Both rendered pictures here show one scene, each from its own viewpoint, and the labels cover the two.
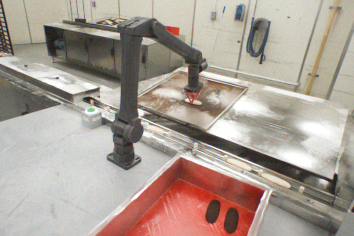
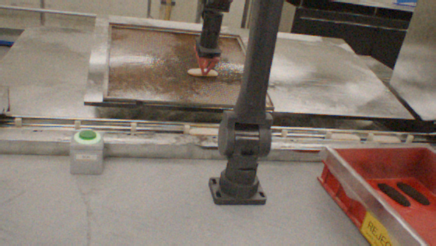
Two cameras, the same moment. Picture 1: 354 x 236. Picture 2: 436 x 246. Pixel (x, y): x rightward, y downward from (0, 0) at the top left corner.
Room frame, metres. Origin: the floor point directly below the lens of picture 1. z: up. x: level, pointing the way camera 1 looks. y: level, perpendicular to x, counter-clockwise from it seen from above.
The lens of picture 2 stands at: (0.31, 0.85, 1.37)
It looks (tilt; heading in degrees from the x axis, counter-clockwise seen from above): 25 degrees down; 311
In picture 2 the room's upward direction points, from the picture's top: 9 degrees clockwise
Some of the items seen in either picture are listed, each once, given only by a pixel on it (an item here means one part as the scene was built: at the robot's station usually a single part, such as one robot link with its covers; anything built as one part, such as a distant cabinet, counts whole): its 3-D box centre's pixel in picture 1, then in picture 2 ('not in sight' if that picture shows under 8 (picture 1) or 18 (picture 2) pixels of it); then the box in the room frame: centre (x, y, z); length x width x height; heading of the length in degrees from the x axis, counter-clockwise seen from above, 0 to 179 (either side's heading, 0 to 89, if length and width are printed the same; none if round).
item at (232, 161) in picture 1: (238, 164); (345, 136); (0.77, -0.25, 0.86); 0.10 x 0.04 x 0.01; 56
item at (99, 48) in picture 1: (112, 46); not in sight; (5.06, 1.43, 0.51); 3.00 x 1.26 x 1.03; 56
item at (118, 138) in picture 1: (126, 131); (240, 144); (0.81, 0.19, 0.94); 0.09 x 0.05 x 0.10; 147
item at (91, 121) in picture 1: (92, 120); (87, 157); (1.06, 0.42, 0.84); 0.08 x 0.08 x 0.11; 56
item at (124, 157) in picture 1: (124, 151); (239, 178); (0.79, 0.20, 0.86); 0.12 x 0.09 x 0.08; 56
